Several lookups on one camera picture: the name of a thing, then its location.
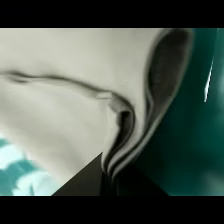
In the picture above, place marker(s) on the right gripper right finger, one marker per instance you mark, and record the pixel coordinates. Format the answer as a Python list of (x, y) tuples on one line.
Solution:
[(140, 185)]

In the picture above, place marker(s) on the beige garment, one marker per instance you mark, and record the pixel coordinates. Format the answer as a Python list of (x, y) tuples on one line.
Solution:
[(66, 100)]

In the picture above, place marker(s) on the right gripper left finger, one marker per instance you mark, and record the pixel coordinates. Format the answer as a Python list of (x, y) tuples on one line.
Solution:
[(88, 180)]

